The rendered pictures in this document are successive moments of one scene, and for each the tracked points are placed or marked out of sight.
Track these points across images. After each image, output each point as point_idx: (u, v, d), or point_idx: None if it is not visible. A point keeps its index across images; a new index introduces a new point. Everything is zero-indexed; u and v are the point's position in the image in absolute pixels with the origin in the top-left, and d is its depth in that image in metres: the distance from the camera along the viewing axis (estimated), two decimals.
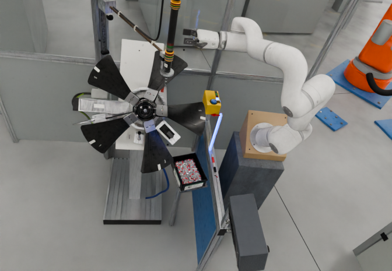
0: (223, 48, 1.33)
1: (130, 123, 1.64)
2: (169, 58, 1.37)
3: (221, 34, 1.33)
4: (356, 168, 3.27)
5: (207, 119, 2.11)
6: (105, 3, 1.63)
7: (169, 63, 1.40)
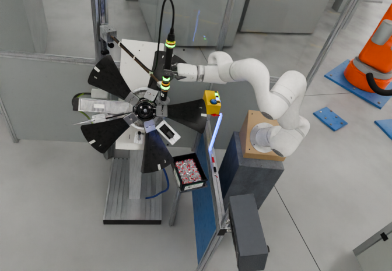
0: (201, 80, 1.46)
1: (130, 123, 1.64)
2: (165, 89, 1.50)
3: (199, 69, 1.45)
4: (356, 168, 3.27)
5: (207, 119, 2.11)
6: (107, 33, 1.76)
7: (165, 93, 1.53)
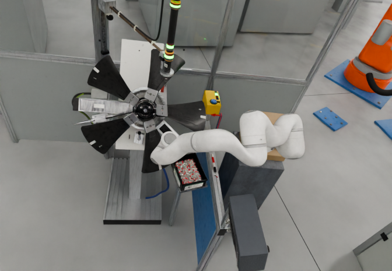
0: None
1: (126, 101, 1.62)
2: None
3: None
4: (356, 168, 3.27)
5: (207, 119, 2.11)
6: (105, 3, 1.63)
7: (169, 63, 1.40)
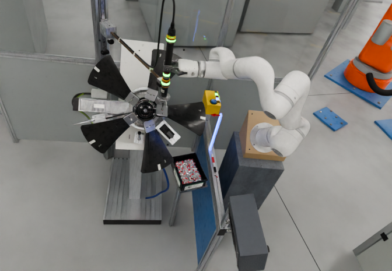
0: (202, 76, 1.44)
1: (126, 100, 1.62)
2: (165, 85, 1.48)
3: (200, 64, 1.43)
4: (356, 168, 3.27)
5: (207, 119, 2.11)
6: (107, 29, 1.74)
7: (165, 89, 1.51)
